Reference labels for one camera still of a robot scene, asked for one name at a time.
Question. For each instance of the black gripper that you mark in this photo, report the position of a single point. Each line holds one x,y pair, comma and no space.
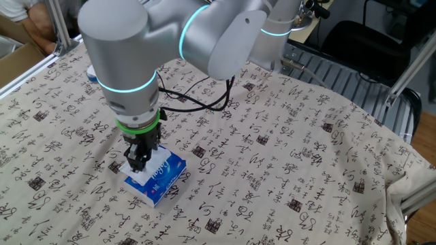
150,139

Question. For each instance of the white paper napkin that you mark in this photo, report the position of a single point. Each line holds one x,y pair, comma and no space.
139,177

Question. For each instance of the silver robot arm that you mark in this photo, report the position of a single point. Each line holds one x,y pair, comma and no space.
119,51

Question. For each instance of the blue tissue pack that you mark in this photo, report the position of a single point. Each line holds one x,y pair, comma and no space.
167,180

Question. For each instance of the beige calligraphy print tablecloth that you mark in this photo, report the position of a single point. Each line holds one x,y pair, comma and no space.
272,170

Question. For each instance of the brown cardboard box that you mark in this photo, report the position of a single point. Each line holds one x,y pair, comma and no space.
17,61

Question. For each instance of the person in white shirt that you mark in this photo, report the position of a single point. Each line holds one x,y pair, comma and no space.
37,20

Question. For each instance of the wooden desk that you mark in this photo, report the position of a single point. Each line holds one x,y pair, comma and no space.
306,34

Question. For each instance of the silver round base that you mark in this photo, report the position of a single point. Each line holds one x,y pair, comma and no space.
303,24

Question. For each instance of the aluminium table edge rail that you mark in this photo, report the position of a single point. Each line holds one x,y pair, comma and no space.
34,69

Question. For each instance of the aluminium frame post with bracket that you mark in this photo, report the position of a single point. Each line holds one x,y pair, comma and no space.
59,27

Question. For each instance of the black device on mount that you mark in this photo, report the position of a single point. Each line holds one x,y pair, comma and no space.
320,10

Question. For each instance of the slanted aluminium frame strut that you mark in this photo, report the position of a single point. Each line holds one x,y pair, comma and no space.
408,75

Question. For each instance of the short aluminium frame rail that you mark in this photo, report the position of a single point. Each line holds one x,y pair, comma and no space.
419,199

